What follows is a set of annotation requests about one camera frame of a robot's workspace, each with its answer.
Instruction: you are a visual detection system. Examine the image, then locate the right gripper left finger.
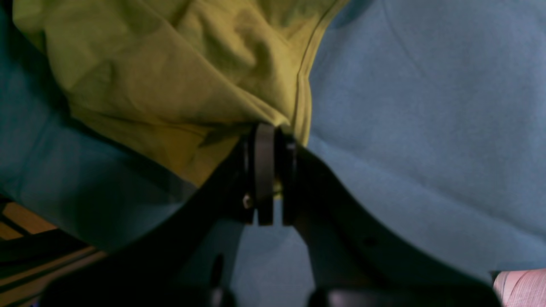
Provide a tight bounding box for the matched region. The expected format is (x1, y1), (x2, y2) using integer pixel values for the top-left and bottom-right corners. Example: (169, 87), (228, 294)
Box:
(39, 124), (276, 307)

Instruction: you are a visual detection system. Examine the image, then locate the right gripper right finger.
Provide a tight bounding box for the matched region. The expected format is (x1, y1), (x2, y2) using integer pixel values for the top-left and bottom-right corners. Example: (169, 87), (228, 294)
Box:
(275, 128), (501, 307)

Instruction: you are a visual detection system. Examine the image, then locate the olive green t-shirt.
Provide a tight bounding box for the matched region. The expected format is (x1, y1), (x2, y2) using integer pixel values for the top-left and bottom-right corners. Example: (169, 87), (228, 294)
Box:
(12, 0), (347, 186)

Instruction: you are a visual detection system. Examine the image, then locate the blue table cloth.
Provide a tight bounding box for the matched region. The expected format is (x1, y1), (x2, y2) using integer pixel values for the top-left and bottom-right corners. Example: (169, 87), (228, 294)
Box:
(1, 0), (546, 280)

